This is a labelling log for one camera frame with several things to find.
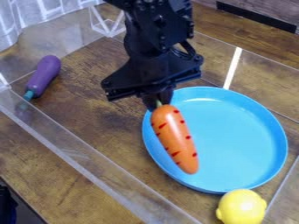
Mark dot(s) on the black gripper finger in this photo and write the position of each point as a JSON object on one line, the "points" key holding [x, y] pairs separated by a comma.
{"points": [[149, 101], [164, 95]]}

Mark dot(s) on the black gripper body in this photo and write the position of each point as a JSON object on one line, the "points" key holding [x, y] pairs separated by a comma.
{"points": [[145, 76]]}

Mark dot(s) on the orange toy carrot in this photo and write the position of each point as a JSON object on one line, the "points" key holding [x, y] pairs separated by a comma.
{"points": [[172, 132]]}

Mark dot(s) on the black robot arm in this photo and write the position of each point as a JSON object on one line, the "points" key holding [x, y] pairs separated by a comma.
{"points": [[159, 26]]}

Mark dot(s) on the blue round tray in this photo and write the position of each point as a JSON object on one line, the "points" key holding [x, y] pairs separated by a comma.
{"points": [[239, 138]]}

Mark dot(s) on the purple toy eggplant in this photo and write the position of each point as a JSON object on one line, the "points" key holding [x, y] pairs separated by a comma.
{"points": [[47, 71]]}

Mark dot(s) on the white curtain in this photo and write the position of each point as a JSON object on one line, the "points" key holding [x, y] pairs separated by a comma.
{"points": [[21, 13]]}

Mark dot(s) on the yellow toy lemon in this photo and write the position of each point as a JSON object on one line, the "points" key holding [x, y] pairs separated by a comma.
{"points": [[241, 207]]}

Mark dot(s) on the clear acrylic enclosure wall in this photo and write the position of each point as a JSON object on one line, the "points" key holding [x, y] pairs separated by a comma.
{"points": [[72, 155]]}

